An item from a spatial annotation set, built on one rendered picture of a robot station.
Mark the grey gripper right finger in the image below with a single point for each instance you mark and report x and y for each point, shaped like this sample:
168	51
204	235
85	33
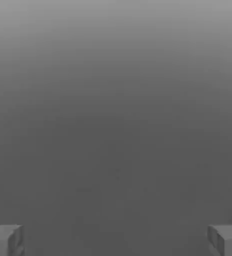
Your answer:
229	242

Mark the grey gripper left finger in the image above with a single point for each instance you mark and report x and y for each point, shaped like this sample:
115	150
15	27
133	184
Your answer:
1	242

